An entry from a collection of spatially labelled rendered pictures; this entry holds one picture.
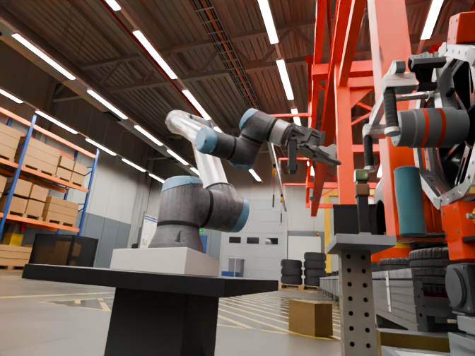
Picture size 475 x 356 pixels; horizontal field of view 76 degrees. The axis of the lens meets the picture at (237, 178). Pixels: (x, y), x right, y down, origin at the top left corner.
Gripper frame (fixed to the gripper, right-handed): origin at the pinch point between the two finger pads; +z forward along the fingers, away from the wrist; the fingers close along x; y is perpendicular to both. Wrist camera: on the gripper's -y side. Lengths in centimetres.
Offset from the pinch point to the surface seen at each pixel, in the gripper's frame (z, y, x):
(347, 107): -15, 173, 235
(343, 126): -8, 147, 235
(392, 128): 9.7, 12.2, -13.3
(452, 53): 17, 47, -11
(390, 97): 5.4, 22.3, -12.9
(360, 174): 7.9, -1.6, -4.4
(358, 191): 9.5, -7.1, -4.3
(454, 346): 60, -33, 21
